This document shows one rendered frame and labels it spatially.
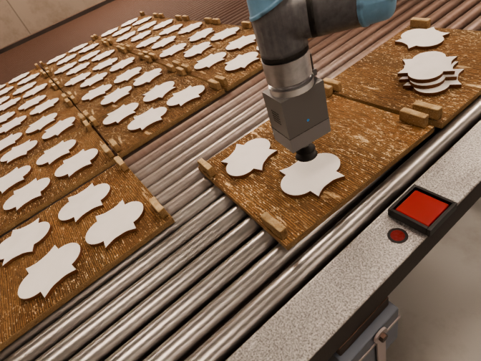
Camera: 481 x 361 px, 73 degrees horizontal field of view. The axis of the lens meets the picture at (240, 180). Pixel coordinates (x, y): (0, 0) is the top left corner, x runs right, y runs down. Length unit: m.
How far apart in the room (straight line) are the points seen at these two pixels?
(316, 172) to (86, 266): 0.51
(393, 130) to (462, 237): 1.07
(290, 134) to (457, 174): 0.32
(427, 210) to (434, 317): 0.97
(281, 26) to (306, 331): 0.43
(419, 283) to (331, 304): 1.10
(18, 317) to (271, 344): 0.50
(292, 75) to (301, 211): 0.25
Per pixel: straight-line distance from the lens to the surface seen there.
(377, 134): 0.78
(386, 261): 0.58
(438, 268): 1.68
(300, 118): 0.57
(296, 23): 0.50
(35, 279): 0.84
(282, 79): 0.53
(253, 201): 0.68
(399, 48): 1.13
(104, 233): 0.80
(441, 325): 1.56
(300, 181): 0.68
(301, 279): 0.58
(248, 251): 0.62
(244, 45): 1.44
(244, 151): 0.80
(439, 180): 0.71
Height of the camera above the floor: 1.41
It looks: 40 degrees down
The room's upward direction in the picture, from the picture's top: 22 degrees counter-clockwise
